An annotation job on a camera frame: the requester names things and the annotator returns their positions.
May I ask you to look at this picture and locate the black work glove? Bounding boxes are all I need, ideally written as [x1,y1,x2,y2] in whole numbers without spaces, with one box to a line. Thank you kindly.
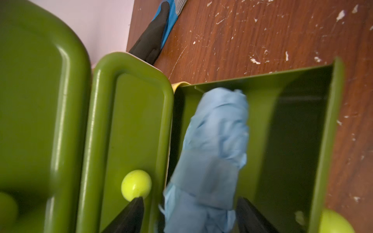
[129,0,187,65]

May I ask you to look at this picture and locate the light blue umbrella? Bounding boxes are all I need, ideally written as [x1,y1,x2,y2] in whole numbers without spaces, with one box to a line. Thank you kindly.
[160,87,249,233]

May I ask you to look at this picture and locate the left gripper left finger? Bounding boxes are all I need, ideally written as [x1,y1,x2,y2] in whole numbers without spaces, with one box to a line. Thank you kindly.
[102,197,144,233]

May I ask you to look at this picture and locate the yellow-green drawer cabinet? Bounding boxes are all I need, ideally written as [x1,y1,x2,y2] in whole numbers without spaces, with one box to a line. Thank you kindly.
[172,82,190,94]

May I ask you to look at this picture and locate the dark green top drawer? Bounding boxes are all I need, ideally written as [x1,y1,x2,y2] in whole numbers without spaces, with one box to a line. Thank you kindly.
[1,1,91,233]

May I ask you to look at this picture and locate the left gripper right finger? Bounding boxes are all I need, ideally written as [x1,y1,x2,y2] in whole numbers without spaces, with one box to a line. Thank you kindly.
[236,197,279,233]

